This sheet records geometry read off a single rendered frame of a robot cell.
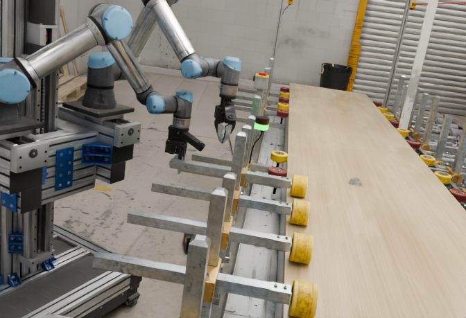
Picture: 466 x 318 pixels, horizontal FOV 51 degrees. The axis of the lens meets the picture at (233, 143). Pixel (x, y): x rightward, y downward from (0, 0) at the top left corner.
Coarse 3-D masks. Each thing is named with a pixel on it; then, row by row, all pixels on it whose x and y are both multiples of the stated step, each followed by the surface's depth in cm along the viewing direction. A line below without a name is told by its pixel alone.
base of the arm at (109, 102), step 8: (88, 88) 215; (96, 88) 213; (104, 88) 214; (112, 88) 218; (88, 96) 214; (96, 96) 213; (104, 96) 214; (112, 96) 218; (88, 104) 214; (96, 104) 213; (104, 104) 214; (112, 104) 217
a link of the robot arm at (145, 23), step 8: (168, 0) 208; (176, 0) 213; (144, 8) 212; (144, 16) 212; (152, 16) 212; (136, 24) 215; (144, 24) 214; (152, 24) 215; (136, 32) 216; (144, 32) 216; (152, 32) 219; (128, 40) 219; (136, 40) 217; (144, 40) 219; (136, 48) 220; (136, 56) 223
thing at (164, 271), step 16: (96, 256) 114; (112, 256) 115; (128, 256) 116; (128, 272) 114; (144, 272) 114; (160, 272) 113; (176, 272) 113; (224, 288) 112; (240, 288) 112; (256, 288) 111; (272, 288) 111; (288, 288) 112; (288, 304) 111
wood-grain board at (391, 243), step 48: (336, 96) 422; (288, 144) 253; (336, 144) 266; (384, 144) 281; (288, 192) 188; (336, 192) 195; (384, 192) 202; (432, 192) 211; (336, 240) 153; (384, 240) 158; (432, 240) 163; (336, 288) 126; (384, 288) 129; (432, 288) 133
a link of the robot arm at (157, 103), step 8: (152, 96) 197; (160, 96) 198; (168, 96) 200; (152, 104) 196; (160, 104) 197; (168, 104) 198; (176, 104) 201; (152, 112) 197; (160, 112) 198; (168, 112) 201
